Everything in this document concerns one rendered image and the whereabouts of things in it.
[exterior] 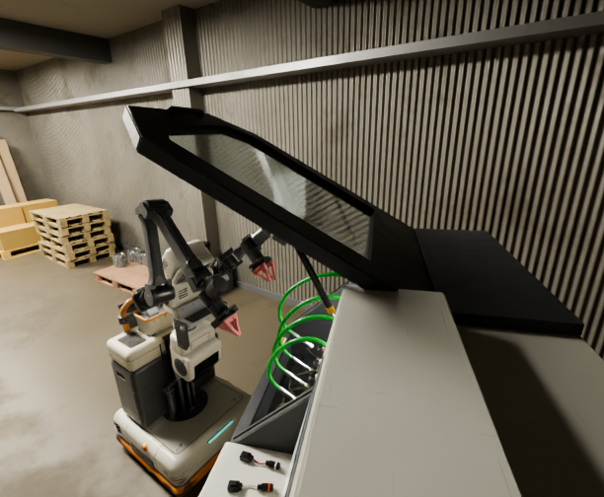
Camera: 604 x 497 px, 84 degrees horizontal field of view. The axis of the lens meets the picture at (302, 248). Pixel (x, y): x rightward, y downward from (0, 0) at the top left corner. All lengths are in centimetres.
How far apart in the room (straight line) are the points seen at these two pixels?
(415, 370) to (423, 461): 15
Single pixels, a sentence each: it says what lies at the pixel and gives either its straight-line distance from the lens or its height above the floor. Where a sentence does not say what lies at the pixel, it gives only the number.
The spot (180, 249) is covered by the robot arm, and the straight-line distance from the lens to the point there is 131.
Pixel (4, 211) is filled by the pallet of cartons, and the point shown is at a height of 71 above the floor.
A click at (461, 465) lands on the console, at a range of 45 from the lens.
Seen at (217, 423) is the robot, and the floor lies 28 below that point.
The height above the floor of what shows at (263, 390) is 95.
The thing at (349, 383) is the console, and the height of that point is 155.
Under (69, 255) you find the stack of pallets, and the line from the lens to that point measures 608.
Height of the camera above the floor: 189
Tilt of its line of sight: 19 degrees down
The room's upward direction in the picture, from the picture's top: 1 degrees counter-clockwise
